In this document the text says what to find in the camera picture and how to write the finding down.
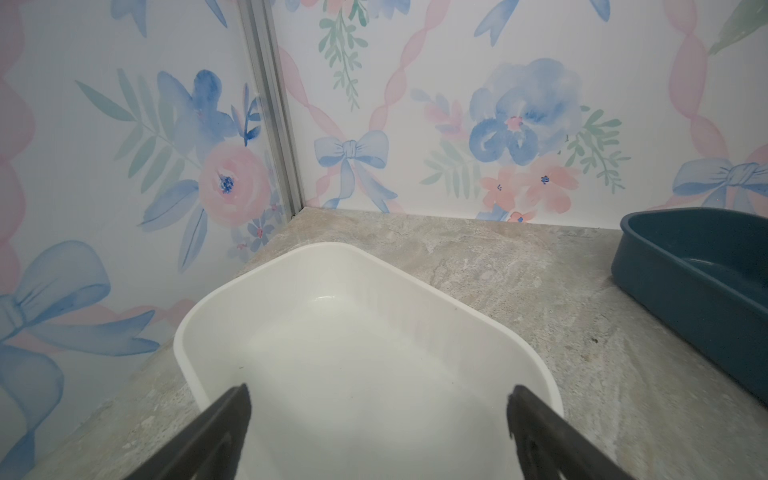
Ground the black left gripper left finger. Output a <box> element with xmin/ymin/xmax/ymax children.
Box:
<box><xmin>126</xmin><ymin>384</ymin><xmax>252</xmax><ymax>480</ymax></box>

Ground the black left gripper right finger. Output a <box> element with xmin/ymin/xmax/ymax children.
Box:
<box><xmin>506</xmin><ymin>385</ymin><xmax>632</xmax><ymax>480</ymax></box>

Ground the white plastic container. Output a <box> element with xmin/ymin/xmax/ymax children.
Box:
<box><xmin>173</xmin><ymin>242</ymin><xmax>563</xmax><ymax>479</ymax></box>

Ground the dark teal plastic container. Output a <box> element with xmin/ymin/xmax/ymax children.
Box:
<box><xmin>611</xmin><ymin>208</ymin><xmax>767</xmax><ymax>402</ymax></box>

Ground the aluminium corner post left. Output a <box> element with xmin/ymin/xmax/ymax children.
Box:
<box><xmin>238</xmin><ymin>0</ymin><xmax>304</xmax><ymax>217</ymax></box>

